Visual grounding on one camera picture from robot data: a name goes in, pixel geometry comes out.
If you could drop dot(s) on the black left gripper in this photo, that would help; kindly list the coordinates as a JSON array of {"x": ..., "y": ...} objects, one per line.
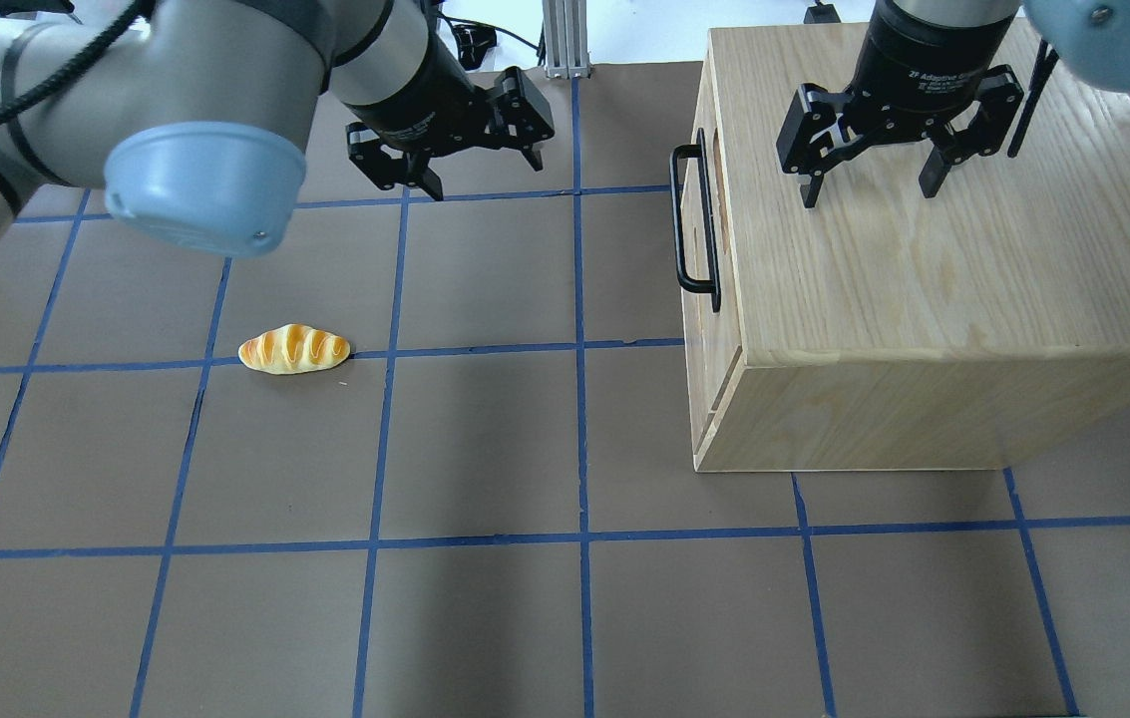
[{"x": 428, "y": 103}]

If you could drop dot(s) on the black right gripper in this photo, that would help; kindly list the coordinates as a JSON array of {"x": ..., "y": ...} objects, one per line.
[{"x": 914, "y": 68}]

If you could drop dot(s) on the black metal drawer handle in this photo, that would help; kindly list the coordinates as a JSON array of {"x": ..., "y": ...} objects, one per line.
[{"x": 703, "y": 221}]

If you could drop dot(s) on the wooden drawer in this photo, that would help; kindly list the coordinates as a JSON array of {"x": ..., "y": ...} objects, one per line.
[{"x": 713, "y": 343}]

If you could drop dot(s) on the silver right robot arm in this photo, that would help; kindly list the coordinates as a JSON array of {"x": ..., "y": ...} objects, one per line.
[{"x": 1091, "y": 38}]

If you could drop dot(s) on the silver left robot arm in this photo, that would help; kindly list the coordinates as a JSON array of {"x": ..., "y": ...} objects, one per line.
[{"x": 192, "y": 117}]

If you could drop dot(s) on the wooden drawer cabinet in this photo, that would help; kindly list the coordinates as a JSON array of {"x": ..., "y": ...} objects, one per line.
[{"x": 882, "y": 330}]

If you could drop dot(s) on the yellow toy bread roll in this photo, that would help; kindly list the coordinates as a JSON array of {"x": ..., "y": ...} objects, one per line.
[{"x": 294, "y": 349}]

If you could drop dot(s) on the aluminium frame post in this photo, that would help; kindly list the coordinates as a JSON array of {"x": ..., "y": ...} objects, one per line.
[{"x": 564, "y": 40}]

